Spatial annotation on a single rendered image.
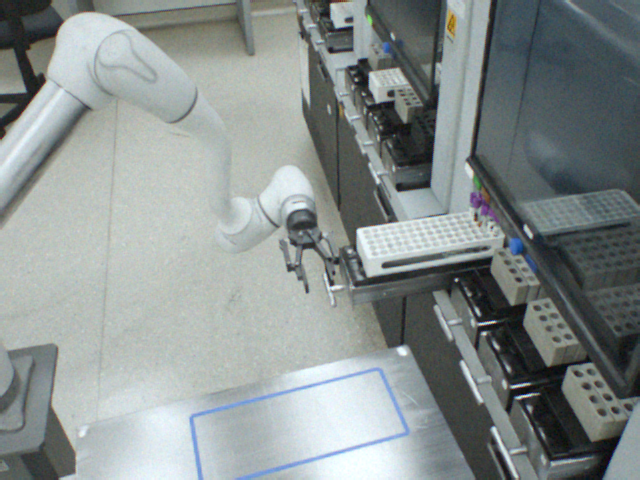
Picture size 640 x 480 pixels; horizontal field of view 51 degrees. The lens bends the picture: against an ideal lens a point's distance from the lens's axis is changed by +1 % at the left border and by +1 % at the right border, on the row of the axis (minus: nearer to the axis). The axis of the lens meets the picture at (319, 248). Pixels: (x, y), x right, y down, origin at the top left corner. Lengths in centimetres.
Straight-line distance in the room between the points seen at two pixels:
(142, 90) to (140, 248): 160
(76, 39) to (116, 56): 17
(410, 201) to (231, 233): 47
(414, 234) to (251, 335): 110
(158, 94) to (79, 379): 133
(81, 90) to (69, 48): 8
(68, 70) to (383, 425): 89
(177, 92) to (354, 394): 65
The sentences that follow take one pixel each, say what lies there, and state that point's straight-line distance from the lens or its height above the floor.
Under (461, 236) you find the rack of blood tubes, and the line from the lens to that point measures 142.
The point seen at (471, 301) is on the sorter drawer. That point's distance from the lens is 135.
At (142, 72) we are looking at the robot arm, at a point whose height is 123.
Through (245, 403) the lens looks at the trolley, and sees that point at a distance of 118.
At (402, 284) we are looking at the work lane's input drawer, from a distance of 140.
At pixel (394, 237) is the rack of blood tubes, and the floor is 86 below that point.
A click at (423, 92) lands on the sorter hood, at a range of 166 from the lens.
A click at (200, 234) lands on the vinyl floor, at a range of 284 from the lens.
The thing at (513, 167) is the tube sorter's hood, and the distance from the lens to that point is 125.
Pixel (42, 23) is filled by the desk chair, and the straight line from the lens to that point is 364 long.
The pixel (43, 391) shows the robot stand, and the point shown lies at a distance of 147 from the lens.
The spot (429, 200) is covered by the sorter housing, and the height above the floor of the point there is 73.
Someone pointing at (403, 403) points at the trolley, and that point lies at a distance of 117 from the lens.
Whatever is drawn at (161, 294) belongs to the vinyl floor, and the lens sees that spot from 261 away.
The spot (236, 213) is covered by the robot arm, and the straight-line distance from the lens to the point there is 168.
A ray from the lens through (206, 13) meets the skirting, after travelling 483.
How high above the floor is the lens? 177
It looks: 41 degrees down
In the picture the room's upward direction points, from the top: 3 degrees counter-clockwise
